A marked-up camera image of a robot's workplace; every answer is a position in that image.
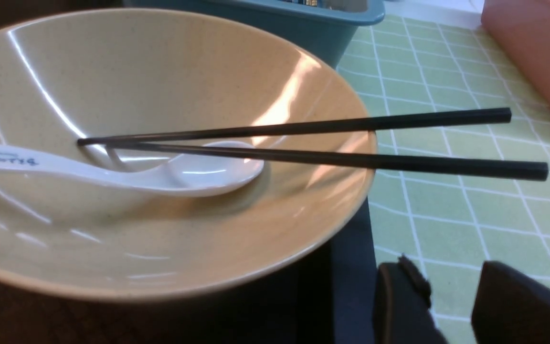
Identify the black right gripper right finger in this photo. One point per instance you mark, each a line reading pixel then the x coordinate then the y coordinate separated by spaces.
pixel 510 307

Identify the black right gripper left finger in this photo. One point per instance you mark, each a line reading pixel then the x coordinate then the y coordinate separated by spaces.
pixel 402 303

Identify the black chopstick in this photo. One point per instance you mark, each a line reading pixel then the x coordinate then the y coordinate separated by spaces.
pixel 525 170
pixel 494 115

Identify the white ceramic soup spoon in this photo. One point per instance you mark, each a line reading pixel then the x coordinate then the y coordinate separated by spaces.
pixel 183 175

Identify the large tan noodle bowl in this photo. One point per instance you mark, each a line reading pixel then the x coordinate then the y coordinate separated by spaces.
pixel 132 71

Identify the black plastic serving tray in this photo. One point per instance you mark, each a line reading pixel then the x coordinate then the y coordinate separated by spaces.
pixel 324 298

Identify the pink plastic bin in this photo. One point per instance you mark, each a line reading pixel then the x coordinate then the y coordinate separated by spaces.
pixel 522 29

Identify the blue-grey chopstick bin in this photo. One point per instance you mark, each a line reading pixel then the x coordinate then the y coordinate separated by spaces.
pixel 322 27

